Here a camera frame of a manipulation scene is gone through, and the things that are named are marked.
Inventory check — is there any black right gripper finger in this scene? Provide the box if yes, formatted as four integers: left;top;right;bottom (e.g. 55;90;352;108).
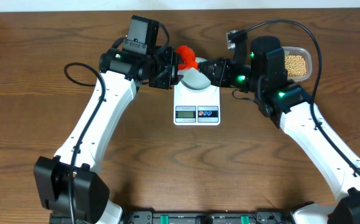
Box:
198;58;222;70
200;68;222;86

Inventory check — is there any red plastic scoop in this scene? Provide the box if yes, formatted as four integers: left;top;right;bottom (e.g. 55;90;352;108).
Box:
176;45;198;70

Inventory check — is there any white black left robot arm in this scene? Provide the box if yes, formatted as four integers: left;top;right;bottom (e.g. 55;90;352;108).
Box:
34;16;179;224

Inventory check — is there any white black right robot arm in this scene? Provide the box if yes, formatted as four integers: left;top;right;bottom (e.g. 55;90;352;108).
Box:
197;36;360;223

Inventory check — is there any grey round bowl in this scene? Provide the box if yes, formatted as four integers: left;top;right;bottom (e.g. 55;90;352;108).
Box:
178;68;211;90

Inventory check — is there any white digital kitchen scale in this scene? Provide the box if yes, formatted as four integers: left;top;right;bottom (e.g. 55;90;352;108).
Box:
173;81;220;126

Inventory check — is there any clear plastic bean container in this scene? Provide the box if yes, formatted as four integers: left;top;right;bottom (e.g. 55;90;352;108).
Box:
283;47;313;82

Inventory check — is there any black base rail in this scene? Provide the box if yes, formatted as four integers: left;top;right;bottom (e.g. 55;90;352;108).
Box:
118;211;294;224

